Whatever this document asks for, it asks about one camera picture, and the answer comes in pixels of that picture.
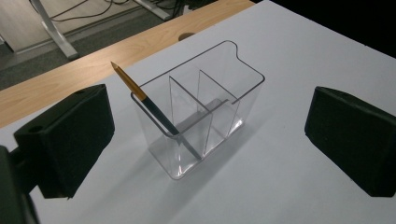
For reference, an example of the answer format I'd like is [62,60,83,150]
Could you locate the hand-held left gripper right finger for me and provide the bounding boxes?
[304,86,396,198]

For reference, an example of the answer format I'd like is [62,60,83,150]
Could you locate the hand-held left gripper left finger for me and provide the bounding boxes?
[13,83,116,200]

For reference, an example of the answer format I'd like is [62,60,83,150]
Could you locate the black pen with gold tip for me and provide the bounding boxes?
[110,61,204,161]

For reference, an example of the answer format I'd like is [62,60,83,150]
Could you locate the clear acrylic pen holder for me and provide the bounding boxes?
[130,39,266,181]

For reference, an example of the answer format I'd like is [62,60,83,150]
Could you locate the white metal stand leg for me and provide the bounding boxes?
[30,0,80,62]

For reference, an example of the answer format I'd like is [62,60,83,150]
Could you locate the black cable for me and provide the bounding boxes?
[29,0,138,22]

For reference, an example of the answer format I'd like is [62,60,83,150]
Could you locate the grey metal floor rail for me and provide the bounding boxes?
[134,0,173,21]

